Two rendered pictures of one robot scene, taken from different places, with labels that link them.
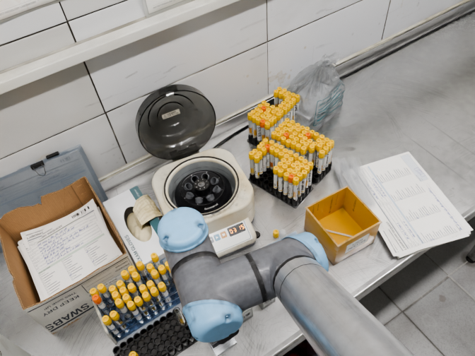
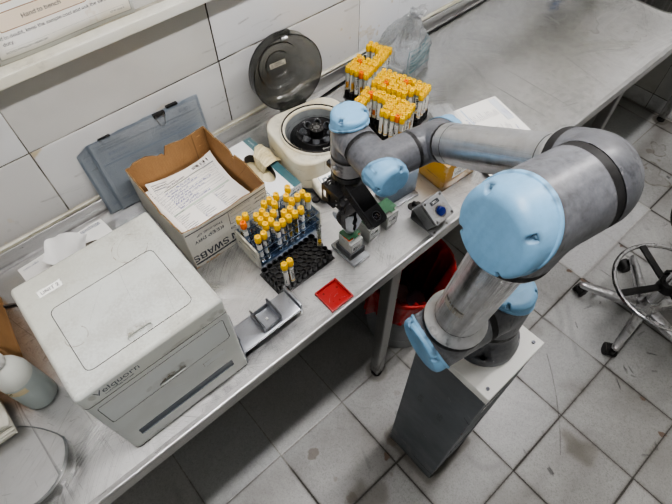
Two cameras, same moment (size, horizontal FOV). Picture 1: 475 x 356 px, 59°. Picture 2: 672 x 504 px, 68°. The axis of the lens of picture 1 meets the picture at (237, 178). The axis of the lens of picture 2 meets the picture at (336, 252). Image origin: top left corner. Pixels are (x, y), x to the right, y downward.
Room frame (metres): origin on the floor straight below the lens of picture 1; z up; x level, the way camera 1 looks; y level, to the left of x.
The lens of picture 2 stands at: (-0.36, 0.28, 1.94)
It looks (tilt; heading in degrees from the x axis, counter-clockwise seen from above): 55 degrees down; 347
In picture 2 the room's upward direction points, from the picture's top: 1 degrees counter-clockwise
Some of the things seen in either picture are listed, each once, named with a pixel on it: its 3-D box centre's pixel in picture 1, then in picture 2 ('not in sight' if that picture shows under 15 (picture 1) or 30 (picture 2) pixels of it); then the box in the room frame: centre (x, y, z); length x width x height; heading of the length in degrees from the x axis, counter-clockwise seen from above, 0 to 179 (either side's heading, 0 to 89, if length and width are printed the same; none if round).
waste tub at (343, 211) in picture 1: (340, 225); (445, 156); (0.57, -0.25, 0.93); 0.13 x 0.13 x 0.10; 24
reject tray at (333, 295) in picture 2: not in sight; (334, 294); (0.23, 0.16, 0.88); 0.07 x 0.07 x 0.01; 28
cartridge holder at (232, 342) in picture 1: (215, 331); (350, 248); (0.34, 0.09, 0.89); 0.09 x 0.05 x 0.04; 28
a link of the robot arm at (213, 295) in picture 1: (218, 293); (384, 162); (0.26, 0.05, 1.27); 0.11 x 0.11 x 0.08; 17
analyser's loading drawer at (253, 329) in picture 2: not in sight; (258, 323); (0.17, 0.35, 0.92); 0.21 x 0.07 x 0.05; 118
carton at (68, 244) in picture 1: (69, 251); (200, 194); (0.56, 0.44, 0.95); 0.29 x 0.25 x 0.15; 28
